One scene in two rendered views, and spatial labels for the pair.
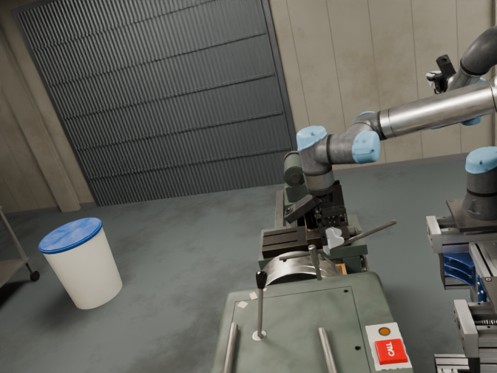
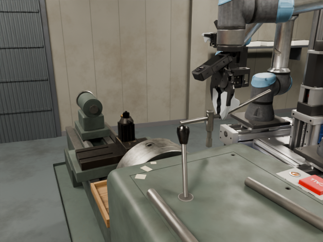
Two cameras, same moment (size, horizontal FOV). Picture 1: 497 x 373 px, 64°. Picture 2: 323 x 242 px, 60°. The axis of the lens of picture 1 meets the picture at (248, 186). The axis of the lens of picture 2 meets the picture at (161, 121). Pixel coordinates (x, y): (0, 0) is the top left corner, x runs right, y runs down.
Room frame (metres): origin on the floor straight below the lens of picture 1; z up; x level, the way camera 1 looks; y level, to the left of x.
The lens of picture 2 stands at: (0.41, 0.45, 1.63)
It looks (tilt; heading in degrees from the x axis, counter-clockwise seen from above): 19 degrees down; 323
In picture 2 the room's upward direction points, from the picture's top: straight up
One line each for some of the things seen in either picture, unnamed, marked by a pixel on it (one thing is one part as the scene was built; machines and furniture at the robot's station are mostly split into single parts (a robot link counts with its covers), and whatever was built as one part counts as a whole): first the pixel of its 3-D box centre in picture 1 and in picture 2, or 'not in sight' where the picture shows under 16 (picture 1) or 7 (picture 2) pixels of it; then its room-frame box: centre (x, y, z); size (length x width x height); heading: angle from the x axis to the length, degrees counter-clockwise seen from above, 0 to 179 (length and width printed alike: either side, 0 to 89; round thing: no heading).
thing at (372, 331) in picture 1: (387, 353); (305, 191); (0.69, -0.22, 1.23); 0.13 x 0.08 x 0.06; 169
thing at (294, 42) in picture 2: not in sight; (293, 42); (3.03, -4.28, 1.37); 0.38 x 0.36 x 0.10; 71
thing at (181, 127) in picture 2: (262, 279); (183, 134); (0.89, 0.03, 1.38); 0.04 x 0.03 x 0.05; 169
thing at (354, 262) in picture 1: (353, 262); not in sight; (1.71, -0.43, 0.73); 0.27 x 0.12 x 0.27; 169
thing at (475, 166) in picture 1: (486, 169); (263, 86); (1.25, -0.84, 1.33); 0.13 x 0.12 x 0.14; 92
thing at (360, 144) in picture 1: (355, 145); (267, 8); (0.90, -0.28, 1.68); 0.11 x 0.11 x 0.08; 57
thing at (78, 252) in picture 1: (85, 263); not in sight; (3.25, 1.63, 0.34); 0.55 x 0.55 x 0.67
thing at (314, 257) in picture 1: (316, 263); (209, 128); (0.95, -0.13, 1.34); 0.02 x 0.02 x 0.12
